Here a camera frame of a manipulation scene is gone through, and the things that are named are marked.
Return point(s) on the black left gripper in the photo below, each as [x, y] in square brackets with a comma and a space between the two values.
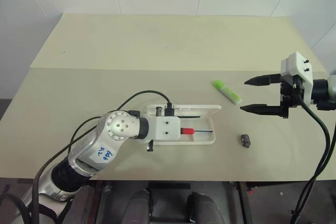
[170, 111]

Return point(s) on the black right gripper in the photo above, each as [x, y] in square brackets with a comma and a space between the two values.
[286, 95]

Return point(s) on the red marker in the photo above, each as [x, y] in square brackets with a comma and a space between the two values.
[187, 130]

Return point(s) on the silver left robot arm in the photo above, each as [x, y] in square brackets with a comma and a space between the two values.
[119, 127]

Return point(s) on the green highlighter marker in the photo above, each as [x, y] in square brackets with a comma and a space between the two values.
[227, 91]

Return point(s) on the white pencil case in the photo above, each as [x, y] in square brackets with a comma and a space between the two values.
[202, 136]

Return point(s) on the white label blue handwriting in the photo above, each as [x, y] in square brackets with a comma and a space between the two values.
[103, 153]

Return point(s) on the dark rounded shape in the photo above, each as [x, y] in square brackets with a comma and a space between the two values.
[204, 208]

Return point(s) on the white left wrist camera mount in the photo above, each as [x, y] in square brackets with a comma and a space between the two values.
[165, 129]

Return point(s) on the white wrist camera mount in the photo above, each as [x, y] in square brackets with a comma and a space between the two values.
[302, 70]
[165, 129]

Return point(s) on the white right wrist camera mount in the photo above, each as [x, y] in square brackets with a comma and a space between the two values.
[302, 70]

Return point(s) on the black metal table frame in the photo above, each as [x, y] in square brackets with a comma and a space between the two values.
[243, 203]

